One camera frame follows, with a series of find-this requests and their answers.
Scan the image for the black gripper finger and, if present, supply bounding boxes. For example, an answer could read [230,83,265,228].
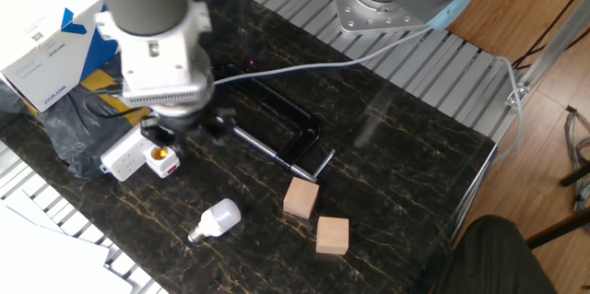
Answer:
[200,107,237,142]
[139,119,185,150]

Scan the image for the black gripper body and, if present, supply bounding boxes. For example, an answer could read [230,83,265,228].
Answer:
[151,112,211,135]

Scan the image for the white bulb holder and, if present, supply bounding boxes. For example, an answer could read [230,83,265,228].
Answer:
[143,144,181,179]

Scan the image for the white light bulb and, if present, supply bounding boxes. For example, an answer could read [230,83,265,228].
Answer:
[187,197,242,245]

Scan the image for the white power strip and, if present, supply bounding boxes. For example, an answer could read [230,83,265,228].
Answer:
[100,123,156,182]

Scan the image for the black C-clamp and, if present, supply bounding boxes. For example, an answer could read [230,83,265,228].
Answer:
[214,65,336,183]

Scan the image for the black plastic wrapped package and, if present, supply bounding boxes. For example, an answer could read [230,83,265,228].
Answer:
[0,53,156,180]

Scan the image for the wooden cube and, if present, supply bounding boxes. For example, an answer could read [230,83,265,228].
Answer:
[315,216,350,256]
[283,177,320,220]

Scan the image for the white blue cardboard box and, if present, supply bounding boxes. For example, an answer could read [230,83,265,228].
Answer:
[0,0,121,114]

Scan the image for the white paper sheets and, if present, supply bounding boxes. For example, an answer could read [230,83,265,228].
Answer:
[0,187,135,294]

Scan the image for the dark trousered person leg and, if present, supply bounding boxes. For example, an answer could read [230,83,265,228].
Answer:
[431,215,559,294]

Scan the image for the dark wooden stool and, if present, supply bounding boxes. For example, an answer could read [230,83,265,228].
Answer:
[525,159,590,250]

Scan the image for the white power strip cable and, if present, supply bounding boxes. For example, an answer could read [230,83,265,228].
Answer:
[213,28,432,87]

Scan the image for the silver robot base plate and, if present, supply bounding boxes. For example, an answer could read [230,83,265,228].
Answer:
[329,0,432,36]

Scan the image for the grey cable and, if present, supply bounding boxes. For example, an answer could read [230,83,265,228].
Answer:
[490,56,526,166]

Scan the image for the black floor cables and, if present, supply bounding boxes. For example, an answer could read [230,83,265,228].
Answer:
[510,0,590,70]

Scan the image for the aluminium frame rail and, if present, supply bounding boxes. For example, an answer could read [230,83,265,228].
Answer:
[504,0,590,109]

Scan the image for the coloured wire bundle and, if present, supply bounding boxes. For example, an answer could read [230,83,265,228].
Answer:
[564,104,590,215]

